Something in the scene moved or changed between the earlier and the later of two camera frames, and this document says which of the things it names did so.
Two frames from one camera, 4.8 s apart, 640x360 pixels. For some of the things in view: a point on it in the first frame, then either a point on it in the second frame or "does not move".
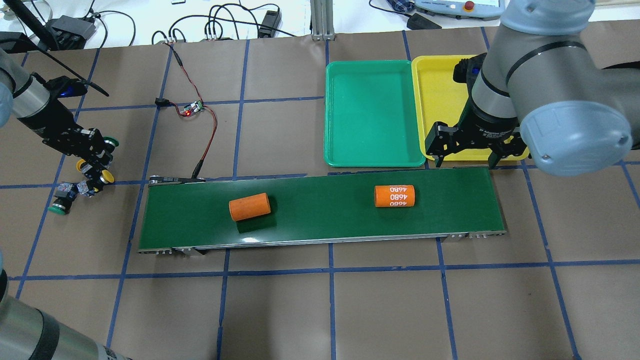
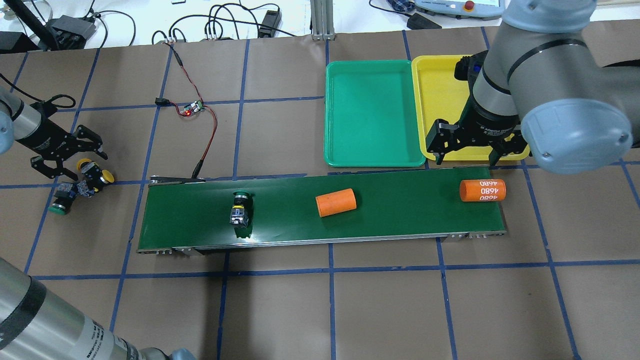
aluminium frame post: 321,13 does not move
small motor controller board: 193,108 does not move
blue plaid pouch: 402,5 does not move
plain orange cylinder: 249,206 -> 335,202
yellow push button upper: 79,163 does not move
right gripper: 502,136 does not move
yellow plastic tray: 440,98 does not move
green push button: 110,143 -> 239,217
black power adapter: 270,24 does not move
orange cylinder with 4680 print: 394,196 -> 482,190
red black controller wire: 163,102 does not move
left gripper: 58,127 -> 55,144
